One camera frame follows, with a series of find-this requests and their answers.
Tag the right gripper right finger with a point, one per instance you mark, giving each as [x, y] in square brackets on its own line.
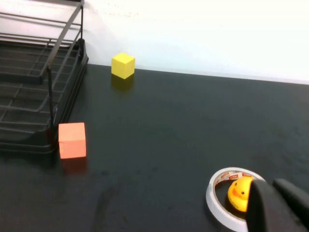
[294, 195]

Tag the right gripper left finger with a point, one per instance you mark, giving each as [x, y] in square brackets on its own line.
[268, 212]

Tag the yellow rubber duck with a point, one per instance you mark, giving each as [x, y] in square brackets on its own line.
[239, 195]

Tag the white tape roll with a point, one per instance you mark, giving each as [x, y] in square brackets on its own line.
[213, 205]

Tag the yellow cube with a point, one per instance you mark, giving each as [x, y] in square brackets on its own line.
[122, 65]

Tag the orange cube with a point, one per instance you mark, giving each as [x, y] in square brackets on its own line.
[72, 141]

